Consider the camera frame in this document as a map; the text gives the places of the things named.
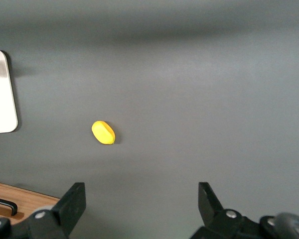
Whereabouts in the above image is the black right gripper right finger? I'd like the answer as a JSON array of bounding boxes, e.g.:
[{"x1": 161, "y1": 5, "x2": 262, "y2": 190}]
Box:
[{"x1": 189, "y1": 182, "x2": 265, "y2": 239}]

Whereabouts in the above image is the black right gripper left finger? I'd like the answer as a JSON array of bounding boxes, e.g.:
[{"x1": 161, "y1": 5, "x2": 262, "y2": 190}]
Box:
[{"x1": 14, "y1": 182, "x2": 87, "y2": 239}]

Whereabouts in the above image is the beige rectangular tray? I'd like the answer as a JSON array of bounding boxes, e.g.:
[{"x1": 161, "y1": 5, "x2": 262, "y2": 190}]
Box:
[{"x1": 0, "y1": 48, "x2": 19, "y2": 135}]

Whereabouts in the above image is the wooden drawer front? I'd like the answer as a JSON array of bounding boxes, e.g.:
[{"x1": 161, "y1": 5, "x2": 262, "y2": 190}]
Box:
[{"x1": 0, "y1": 180, "x2": 60, "y2": 225}]

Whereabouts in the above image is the wooden two-drawer cabinet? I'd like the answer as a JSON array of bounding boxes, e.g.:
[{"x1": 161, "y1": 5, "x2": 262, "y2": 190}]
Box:
[{"x1": 0, "y1": 180, "x2": 61, "y2": 225}]

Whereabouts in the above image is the yellow oval sponge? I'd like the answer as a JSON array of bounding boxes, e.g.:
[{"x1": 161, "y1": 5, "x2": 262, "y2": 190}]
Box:
[{"x1": 91, "y1": 120, "x2": 116, "y2": 145}]

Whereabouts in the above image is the black drawer handle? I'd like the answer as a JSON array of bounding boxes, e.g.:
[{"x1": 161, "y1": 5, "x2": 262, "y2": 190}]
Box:
[{"x1": 0, "y1": 196, "x2": 18, "y2": 217}]

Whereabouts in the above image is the blurry grey wrist cable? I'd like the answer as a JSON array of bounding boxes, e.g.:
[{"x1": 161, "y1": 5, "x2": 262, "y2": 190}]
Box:
[{"x1": 273, "y1": 212, "x2": 299, "y2": 239}]

